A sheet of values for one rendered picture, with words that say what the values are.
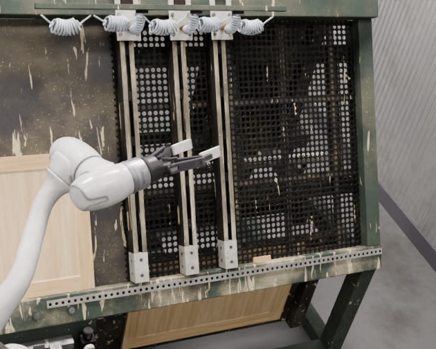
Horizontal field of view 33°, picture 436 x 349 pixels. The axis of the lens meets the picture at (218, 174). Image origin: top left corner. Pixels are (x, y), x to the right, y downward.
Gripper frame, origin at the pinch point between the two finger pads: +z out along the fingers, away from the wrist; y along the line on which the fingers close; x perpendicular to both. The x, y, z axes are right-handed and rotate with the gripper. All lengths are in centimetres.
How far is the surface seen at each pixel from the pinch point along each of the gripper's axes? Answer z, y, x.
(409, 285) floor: 220, -112, -189
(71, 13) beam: 18, -99, 33
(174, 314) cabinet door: 42, -110, -120
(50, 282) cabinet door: -20, -93, -67
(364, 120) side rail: 141, -67, -44
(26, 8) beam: 2, -103, 38
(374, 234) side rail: 131, -57, -98
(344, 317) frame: 119, -73, -146
